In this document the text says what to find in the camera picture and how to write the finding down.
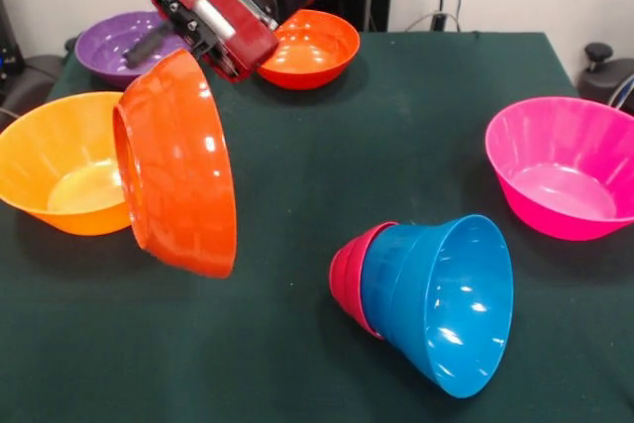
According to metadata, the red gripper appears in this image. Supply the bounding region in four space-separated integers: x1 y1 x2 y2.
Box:
122 0 279 83

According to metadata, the orange plastic bowl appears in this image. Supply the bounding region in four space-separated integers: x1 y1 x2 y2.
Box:
257 9 362 91
112 49 238 279

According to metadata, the small red plastic bowl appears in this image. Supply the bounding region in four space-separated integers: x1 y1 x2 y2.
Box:
328 221 400 341

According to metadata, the small translucent blue bowl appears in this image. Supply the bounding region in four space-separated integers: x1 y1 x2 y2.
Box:
360 223 427 341

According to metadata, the opaque blue plastic bowl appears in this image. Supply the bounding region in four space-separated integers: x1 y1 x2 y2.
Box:
380 214 515 399

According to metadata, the large pink plastic bowl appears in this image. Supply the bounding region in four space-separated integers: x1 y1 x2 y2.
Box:
484 96 634 242

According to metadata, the purple plastic bowl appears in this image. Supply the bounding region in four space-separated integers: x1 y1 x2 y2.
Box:
73 10 175 88

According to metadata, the large yellow-orange plastic bowl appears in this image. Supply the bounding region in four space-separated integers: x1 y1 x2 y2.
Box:
0 90 134 237

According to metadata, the black equipment box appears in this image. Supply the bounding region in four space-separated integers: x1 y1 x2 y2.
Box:
0 0 26 102

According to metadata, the dark green tablecloth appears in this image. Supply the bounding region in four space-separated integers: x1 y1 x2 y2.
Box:
0 29 634 423

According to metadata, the black round equipment with knob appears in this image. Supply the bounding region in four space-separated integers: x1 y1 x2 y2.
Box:
577 42 634 115

